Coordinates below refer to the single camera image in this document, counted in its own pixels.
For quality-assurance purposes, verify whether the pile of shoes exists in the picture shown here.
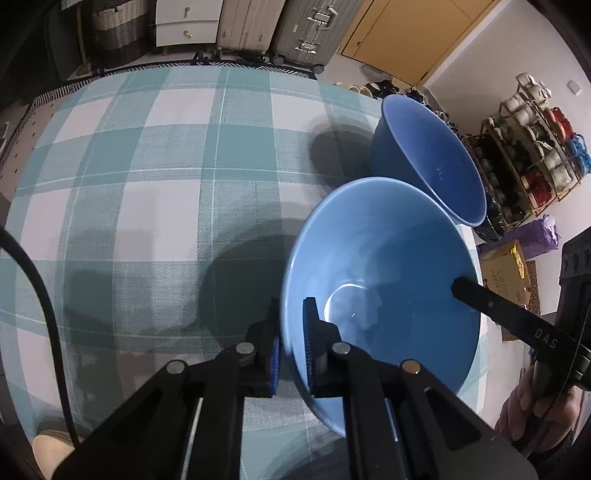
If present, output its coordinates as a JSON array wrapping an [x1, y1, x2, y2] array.
[[335, 78, 458, 134]]

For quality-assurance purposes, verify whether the purple bag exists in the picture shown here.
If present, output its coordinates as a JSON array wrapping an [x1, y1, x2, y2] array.
[[478, 215, 561, 259]]

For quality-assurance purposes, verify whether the yellow cardboard box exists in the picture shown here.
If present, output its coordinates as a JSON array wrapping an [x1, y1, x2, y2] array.
[[480, 240, 532, 305]]

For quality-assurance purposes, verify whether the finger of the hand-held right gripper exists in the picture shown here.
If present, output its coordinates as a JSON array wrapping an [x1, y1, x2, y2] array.
[[451, 276, 579, 371]]

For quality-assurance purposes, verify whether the wooden door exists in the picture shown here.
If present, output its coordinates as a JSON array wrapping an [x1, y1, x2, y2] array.
[[339, 0, 502, 86]]

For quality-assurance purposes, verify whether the teal checked tablecloth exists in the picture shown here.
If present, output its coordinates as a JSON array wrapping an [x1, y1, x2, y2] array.
[[0, 65, 490, 480]]

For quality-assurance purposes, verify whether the black cabinet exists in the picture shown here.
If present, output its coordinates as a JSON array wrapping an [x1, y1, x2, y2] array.
[[41, 0, 100, 81]]

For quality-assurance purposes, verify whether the black cable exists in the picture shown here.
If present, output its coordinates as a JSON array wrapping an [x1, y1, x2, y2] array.
[[0, 226, 81, 450]]

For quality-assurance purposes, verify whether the beige suitcase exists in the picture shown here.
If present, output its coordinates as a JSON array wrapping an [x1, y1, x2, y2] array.
[[217, 0, 289, 51]]

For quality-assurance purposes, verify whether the metal shoe rack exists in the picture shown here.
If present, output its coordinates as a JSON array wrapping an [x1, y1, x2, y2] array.
[[464, 71, 591, 227]]

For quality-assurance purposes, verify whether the cream plate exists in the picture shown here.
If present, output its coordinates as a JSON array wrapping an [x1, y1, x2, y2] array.
[[31, 429, 77, 480]]

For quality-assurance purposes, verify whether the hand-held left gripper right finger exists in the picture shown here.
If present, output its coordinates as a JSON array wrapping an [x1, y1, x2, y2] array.
[[302, 296, 539, 480]]

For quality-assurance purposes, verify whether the woven basket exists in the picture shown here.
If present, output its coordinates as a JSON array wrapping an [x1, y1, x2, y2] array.
[[90, 0, 151, 70]]

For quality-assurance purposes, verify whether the blue bowl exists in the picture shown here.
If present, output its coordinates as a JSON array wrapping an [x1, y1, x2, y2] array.
[[280, 178, 481, 439], [369, 95, 488, 227]]

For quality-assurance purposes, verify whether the white desk with drawers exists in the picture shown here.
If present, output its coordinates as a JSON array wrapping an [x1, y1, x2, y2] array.
[[154, 0, 222, 49]]

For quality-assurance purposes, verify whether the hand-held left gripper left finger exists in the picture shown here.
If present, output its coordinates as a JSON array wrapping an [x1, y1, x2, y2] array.
[[53, 314, 282, 480]]

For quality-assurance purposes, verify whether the person's right hand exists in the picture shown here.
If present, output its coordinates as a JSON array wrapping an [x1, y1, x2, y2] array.
[[494, 369, 583, 455]]

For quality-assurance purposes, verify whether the bin with black bag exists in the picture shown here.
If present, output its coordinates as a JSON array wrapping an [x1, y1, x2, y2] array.
[[462, 182, 506, 243]]

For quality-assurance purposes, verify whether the grey suitcase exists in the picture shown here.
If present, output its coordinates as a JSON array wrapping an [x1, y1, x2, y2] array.
[[270, 0, 365, 75]]

